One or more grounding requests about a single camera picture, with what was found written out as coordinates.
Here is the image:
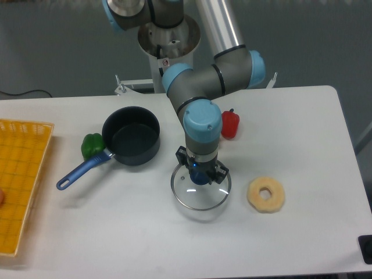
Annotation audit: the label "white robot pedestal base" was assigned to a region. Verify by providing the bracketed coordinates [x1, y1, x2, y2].
[115, 15, 266, 99]

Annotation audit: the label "glass lid blue knob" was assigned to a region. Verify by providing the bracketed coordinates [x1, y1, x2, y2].
[170, 164, 232, 211]

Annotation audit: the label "black device table corner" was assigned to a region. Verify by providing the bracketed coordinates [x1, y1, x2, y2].
[358, 235, 372, 264]

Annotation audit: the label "green toy bell pepper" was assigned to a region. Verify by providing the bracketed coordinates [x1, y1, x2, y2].
[81, 133, 105, 161]

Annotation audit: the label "toy pineapple ring slice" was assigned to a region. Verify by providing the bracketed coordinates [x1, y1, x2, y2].
[246, 177, 285, 213]

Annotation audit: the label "dark saucepan blue handle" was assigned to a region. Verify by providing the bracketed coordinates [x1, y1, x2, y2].
[56, 106, 160, 191]

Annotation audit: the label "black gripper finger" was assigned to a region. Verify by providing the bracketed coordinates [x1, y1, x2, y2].
[206, 163, 228, 184]
[176, 146, 189, 170]

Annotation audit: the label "red toy bell pepper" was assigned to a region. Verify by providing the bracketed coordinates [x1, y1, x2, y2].
[221, 109, 240, 140]

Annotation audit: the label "yellow plastic basket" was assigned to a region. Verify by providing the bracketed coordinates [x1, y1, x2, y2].
[1, 119, 54, 257]

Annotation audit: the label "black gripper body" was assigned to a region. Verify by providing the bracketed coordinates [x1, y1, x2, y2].
[187, 155, 217, 176]

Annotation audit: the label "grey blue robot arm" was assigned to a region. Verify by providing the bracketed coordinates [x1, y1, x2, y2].
[102, 1, 266, 185]

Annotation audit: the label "black cable on floor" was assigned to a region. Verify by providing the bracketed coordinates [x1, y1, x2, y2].
[0, 89, 53, 98]

